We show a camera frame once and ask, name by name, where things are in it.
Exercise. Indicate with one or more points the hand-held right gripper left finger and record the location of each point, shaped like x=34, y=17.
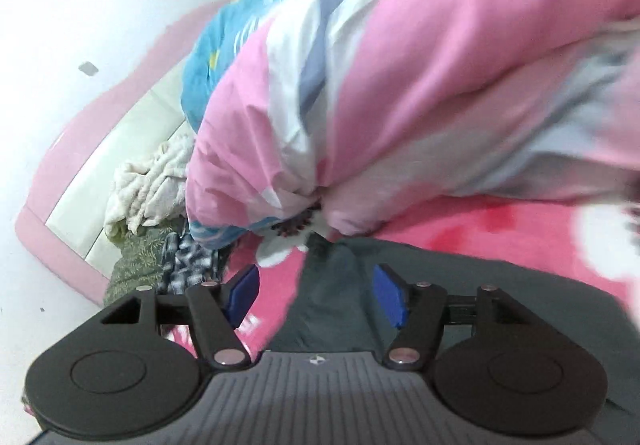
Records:
x=244, y=292

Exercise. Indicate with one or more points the pink white grey quilt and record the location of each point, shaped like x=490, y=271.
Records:
x=425, y=75

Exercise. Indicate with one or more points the pink and cream headboard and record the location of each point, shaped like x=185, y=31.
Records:
x=130, y=125

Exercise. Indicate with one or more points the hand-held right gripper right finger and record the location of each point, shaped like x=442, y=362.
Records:
x=389, y=295

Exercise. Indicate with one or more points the blue printed cloth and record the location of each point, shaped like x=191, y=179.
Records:
x=225, y=45

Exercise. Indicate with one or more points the dark grey garment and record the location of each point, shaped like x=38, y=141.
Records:
x=335, y=297

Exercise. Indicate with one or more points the cream fluffy blanket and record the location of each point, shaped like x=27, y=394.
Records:
x=150, y=175

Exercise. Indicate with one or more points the pink printed bed sheet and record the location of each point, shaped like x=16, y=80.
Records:
x=500, y=230

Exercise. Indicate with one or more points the black and white plaid garment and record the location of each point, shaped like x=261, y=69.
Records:
x=187, y=260

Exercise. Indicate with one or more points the green patterned cloth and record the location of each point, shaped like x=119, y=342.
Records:
x=140, y=260

